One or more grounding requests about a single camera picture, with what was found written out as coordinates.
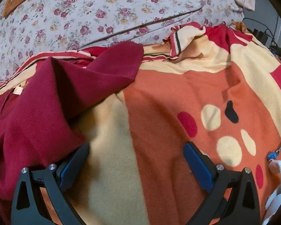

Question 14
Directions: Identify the printed fleece blanket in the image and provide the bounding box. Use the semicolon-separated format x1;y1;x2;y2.
0;22;281;225

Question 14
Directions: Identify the black cable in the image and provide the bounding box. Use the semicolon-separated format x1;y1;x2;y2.
242;17;281;46

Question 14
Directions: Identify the blue cord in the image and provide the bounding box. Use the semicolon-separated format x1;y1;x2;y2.
267;118;281;162

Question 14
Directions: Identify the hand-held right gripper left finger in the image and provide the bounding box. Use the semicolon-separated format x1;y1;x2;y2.
10;142;90;225

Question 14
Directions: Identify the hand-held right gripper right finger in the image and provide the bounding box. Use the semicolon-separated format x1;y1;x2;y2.
183;142;263;225

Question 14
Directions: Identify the maroon shirt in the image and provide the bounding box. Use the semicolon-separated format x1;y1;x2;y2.
0;41;144;225

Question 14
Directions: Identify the floral bed sheet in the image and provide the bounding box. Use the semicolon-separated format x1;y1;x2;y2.
0;0;249;85

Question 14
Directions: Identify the brown patterned cushion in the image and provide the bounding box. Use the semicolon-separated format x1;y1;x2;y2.
1;0;49;19

